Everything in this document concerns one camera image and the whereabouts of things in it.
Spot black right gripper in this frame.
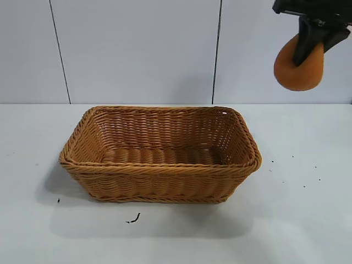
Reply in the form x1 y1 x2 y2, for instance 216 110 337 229
271 0 352 67

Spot soft orange fruit toy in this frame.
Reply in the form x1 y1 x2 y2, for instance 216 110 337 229
273 34 325 91

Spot woven wicker basket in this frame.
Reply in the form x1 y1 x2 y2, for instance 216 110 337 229
58 104 263 205

